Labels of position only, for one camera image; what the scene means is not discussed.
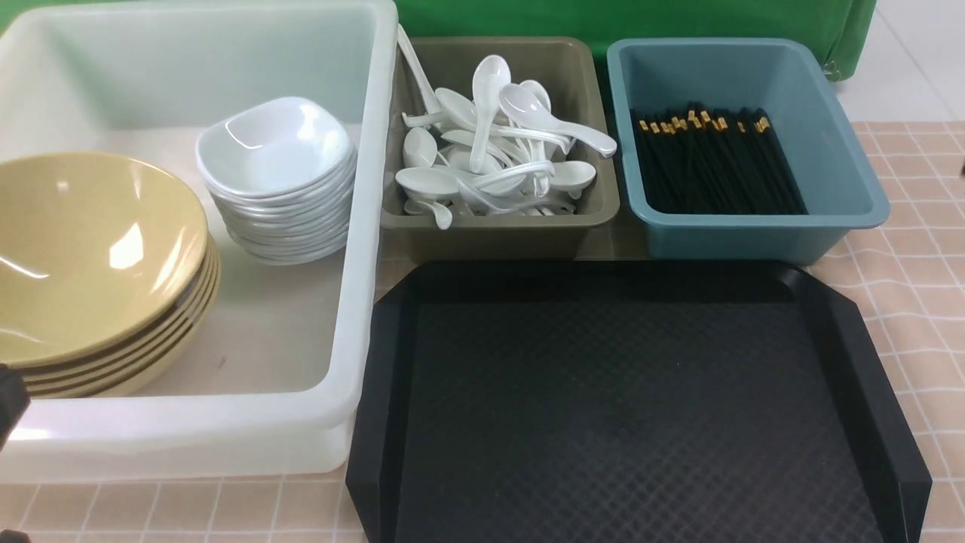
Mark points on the green cloth backdrop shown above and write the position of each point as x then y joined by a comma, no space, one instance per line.
834,31

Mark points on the white square sauce dish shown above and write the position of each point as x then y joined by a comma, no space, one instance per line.
286,146

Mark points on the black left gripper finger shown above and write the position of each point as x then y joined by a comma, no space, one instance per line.
15,400

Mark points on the pink checkered tablecloth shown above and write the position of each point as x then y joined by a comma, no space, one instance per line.
906,277

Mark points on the teal plastic chopstick bin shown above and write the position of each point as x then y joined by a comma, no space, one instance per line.
836,179

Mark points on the pile of black chopsticks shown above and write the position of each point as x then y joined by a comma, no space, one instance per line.
698,160

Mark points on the yellow noodle bowl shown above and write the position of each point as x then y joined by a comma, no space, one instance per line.
76,189

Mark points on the olive plastic spoon bin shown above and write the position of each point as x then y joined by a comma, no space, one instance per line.
565,67

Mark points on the white ceramic soup spoon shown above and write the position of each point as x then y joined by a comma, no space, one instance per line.
522,106

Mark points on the stack of white dishes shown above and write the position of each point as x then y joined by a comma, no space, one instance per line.
300,228

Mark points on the black plastic serving tray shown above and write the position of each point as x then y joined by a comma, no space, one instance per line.
632,401

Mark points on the pile of white spoons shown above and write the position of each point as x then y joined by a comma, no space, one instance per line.
464,157

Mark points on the large white plastic tub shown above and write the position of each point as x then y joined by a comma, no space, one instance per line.
269,382

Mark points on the stack of yellow bowls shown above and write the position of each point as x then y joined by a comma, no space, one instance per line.
151,347

